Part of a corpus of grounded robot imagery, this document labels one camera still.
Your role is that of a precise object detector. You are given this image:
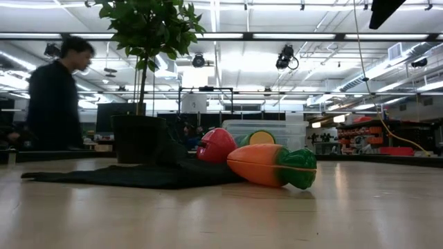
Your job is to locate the green leafy plant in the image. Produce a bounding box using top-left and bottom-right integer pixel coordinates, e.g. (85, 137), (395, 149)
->
(92, 0), (208, 117)

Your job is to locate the black monitor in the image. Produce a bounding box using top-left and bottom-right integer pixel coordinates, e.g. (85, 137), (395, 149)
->
(96, 102), (147, 134)

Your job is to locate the red bin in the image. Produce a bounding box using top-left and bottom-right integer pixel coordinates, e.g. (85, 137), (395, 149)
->
(379, 146), (415, 157)

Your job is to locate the black rack frame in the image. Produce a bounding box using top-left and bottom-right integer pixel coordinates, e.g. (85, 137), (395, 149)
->
(177, 86), (235, 120)

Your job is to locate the black ceiling device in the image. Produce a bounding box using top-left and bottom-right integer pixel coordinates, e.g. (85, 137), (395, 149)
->
(43, 42), (62, 58)

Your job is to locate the black ceiling camera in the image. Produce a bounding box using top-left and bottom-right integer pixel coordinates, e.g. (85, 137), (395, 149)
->
(275, 44), (300, 71)

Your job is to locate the shelf with orange bins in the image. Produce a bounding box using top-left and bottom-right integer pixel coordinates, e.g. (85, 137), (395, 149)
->
(336, 116), (443, 157)

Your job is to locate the green yellow toy corn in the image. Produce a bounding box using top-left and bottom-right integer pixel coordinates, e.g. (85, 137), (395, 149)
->
(238, 129), (277, 148)

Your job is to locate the black overhead beam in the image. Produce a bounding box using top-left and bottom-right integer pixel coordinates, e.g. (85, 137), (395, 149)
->
(0, 31), (443, 43)

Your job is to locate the orange toy carrot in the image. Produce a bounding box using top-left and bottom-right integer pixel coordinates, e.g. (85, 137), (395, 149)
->
(226, 142), (318, 191)

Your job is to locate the black plant pot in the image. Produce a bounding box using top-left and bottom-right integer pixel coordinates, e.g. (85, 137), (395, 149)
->
(110, 114), (168, 165)

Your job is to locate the red toy tomato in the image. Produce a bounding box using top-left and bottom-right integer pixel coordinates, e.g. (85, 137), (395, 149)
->
(196, 127), (239, 165)

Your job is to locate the person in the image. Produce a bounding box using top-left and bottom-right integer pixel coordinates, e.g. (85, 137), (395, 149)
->
(6, 35), (96, 153)

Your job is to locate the black cloth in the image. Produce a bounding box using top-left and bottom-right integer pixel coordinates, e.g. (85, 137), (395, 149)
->
(20, 136), (247, 190)

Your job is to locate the clear plastic tupperware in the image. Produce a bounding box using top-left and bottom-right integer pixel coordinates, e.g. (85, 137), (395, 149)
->
(221, 119), (310, 153)

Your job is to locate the hanging yellow cable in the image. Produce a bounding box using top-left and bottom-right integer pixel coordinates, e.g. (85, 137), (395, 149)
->
(352, 0), (432, 158)

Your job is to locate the white box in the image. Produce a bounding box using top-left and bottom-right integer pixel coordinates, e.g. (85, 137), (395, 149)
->
(181, 93), (208, 115)

